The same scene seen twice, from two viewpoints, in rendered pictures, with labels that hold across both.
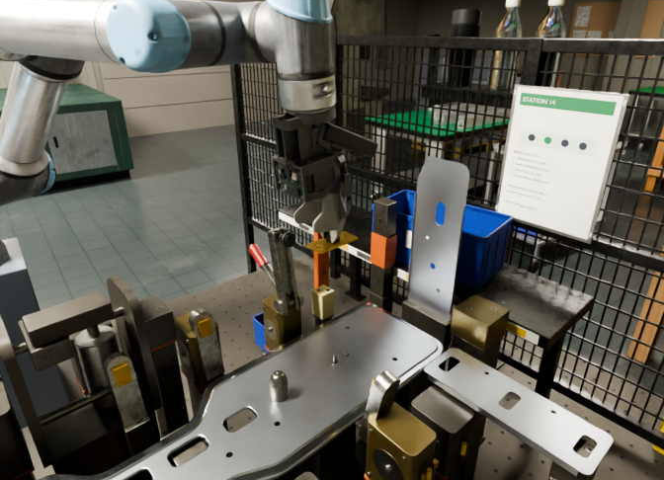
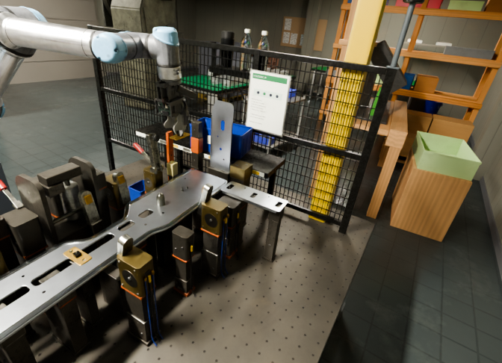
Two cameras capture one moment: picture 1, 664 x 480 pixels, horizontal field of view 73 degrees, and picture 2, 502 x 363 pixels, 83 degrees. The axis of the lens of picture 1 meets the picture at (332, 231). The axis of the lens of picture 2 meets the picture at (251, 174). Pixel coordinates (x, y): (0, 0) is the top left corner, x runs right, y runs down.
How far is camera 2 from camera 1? 0.43 m
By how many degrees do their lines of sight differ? 21
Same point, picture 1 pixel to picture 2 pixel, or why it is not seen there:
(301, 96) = (169, 74)
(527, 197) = (258, 118)
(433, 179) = (219, 110)
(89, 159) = not seen: outside the picture
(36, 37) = (43, 42)
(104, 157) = not seen: outside the picture
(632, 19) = (311, 28)
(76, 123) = not seen: outside the picture
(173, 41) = (122, 52)
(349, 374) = (190, 194)
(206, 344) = (122, 187)
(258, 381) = (149, 201)
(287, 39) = (162, 51)
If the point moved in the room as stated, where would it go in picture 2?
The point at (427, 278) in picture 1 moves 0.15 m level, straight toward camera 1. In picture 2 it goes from (218, 154) to (218, 168)
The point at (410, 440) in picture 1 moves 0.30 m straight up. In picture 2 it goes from (218, 207) to (222, 130)
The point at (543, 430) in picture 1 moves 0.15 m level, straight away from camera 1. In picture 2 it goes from (265, 202) to (271, 185)
